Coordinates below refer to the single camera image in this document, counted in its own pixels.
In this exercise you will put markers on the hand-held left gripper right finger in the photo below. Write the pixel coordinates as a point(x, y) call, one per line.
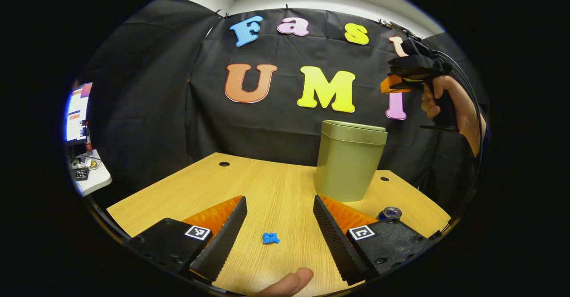
point(336, 239)

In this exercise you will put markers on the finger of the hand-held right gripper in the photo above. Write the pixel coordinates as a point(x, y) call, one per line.
point(392, 84)

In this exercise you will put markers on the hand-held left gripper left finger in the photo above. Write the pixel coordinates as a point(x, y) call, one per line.
point(225, 239)

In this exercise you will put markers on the blue paper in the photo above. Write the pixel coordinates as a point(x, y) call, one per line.
point(270, 238)

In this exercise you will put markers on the blue pop can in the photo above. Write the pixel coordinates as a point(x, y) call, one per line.
point(391, 213)

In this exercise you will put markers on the green desktop garbage bin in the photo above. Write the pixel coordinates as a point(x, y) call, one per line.
point(347, 163)

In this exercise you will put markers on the wooden desktop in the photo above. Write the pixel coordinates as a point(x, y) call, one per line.
point(276, 190)

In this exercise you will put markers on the black backdrop cloth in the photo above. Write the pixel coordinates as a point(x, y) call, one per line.
point(276, 128)

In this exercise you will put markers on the white side table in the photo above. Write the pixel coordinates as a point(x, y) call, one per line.
point(98, 181)

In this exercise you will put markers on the small black device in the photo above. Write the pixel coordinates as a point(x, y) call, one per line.
point(81, 173)

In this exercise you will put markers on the computer monitor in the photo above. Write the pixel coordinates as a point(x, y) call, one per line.
point(78, 110)

